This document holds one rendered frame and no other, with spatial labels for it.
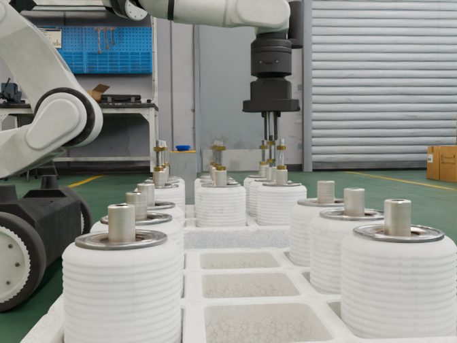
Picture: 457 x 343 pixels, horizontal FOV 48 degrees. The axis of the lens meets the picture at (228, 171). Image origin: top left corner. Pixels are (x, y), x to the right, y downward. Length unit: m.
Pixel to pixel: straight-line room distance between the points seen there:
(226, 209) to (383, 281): 0.55
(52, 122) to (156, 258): 0.89
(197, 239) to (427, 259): 0.55
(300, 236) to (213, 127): 5.46
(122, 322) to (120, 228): 0.07
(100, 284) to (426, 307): 0.25
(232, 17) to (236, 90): 5.06
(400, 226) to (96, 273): 0.25
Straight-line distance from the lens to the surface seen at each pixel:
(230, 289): 0.62
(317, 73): 6.28
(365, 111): 6.42
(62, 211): 1.38
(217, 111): 6.11
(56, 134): 1.27
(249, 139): 6.13
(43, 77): 1.33
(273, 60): 1.09
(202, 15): 1.11
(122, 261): 0.40
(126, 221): 0.43
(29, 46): 1.34
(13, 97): 5.57
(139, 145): 6.12
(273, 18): 1.09
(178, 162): 1.36
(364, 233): 0.45
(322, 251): 0.55
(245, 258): 0.74
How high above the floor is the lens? 0.33
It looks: 3 degrees down
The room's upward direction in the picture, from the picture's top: 1 degrees counter-clockwise
